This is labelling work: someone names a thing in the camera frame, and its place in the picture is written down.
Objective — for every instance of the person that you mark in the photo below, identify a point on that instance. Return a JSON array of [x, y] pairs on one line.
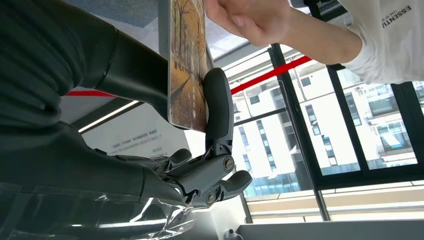
[[391, 43]]

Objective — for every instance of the white printed sign board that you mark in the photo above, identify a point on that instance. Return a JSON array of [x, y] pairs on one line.
[[139, 132]]

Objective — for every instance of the white building outside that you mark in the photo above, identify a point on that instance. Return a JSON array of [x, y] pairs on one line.
[[384, 109]]

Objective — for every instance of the clear plastic film wrap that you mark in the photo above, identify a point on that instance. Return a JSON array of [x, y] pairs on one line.
[[172, 218]]

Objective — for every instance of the small capped bottle top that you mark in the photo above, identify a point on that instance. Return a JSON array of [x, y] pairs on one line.
[[232, 235]]

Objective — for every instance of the grey window ledge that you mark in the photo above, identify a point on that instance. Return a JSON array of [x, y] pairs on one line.
[[331, 232]]

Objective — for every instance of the black window frame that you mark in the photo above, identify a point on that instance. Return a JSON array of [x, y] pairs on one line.
[[348, 116]]

